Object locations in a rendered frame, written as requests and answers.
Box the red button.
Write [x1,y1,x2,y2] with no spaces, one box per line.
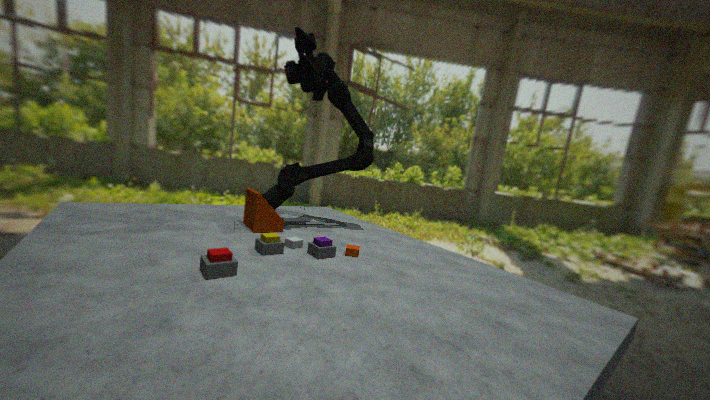
[200,247,238,280]

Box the yellow button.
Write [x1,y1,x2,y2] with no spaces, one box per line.
[254,233,285,256]

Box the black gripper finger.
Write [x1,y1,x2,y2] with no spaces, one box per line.
[295,27,314,49]
[298,52,320,83]

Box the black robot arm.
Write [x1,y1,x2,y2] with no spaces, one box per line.
[263,52,374,210]

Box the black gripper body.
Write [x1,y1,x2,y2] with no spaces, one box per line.
[296,33,324,92]

